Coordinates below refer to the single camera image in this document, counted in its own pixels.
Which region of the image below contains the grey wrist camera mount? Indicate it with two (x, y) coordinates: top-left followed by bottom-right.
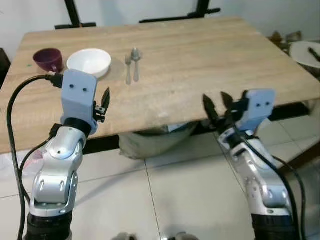
(239, 88), (277, 132)
(60, 69), (99, 124)

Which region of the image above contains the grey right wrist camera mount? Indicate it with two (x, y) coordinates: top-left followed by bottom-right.
(239, 88), (277, 132)

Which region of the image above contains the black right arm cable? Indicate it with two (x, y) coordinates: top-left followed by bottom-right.
(231, 125), (307, 240)

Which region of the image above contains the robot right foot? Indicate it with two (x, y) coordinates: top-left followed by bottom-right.
(167, 231), (199, 240)

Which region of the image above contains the metal spoon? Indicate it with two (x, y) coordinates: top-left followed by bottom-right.
(131, 47), (143, 83)

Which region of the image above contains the dark wooden furniture leg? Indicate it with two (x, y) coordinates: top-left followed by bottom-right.
(277, 142), (320, 175)

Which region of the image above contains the maroon cup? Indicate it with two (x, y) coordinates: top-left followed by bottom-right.
(33, 48), (64, 74)

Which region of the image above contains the white plastic chair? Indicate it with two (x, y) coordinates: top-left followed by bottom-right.
(289, 41), (320, 71)

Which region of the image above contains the light wooden table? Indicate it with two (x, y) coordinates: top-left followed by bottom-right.
(0, 16), (320, 155)

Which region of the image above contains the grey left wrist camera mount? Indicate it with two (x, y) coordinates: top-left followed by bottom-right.
(60, 69), (99, 124)

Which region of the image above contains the black metal stand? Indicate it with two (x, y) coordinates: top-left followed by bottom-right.
(139, 0), (221, 24)
(54, 0), (97, 30)

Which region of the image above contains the metal fork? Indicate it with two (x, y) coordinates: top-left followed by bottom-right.
(125, 54), (133, 85)

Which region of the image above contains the grey cloth sack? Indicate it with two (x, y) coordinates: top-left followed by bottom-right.
(119, 122), (199, 161)

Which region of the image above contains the small black elongated object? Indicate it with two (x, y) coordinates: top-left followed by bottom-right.
(308, 47), (320, 62)

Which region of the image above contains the white bowl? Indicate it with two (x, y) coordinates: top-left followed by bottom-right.
(66, 48), (112, 79)

